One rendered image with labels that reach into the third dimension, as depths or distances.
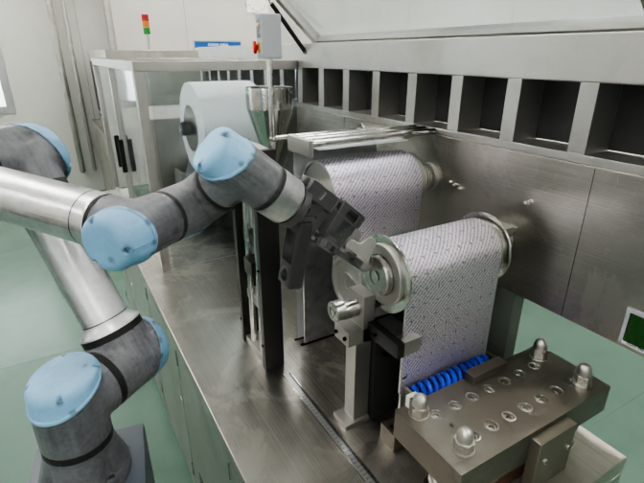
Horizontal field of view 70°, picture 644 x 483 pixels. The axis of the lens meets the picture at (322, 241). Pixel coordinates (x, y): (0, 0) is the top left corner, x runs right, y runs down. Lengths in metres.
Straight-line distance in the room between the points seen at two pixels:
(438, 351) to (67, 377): 0.66
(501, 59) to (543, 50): 0.09
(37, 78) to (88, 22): 0.82
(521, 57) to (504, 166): 0.21
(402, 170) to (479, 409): 0.52
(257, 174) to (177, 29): 5.69
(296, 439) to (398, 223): 0.51
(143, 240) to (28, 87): 5.55
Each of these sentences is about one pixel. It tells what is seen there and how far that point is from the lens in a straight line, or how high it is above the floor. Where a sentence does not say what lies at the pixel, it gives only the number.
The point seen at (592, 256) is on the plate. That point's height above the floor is 1.28.
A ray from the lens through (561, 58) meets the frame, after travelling 0.97.
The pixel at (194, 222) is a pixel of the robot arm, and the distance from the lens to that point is 0.66.
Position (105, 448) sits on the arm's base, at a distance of 0.96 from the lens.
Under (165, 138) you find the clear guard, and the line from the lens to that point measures 1.61.
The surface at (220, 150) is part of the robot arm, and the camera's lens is 0.61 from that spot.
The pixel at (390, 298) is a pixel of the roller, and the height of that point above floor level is 1.22.
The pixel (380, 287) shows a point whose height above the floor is 1.24.
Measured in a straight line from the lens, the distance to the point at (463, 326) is 0.96.
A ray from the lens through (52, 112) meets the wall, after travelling 6.12.
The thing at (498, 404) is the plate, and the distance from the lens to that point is 0.94.
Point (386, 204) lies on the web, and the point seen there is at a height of 1.31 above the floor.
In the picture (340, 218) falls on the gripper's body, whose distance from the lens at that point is 0.72.
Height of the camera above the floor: 1.62
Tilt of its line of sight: 22 degrees down
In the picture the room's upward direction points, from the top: straight up
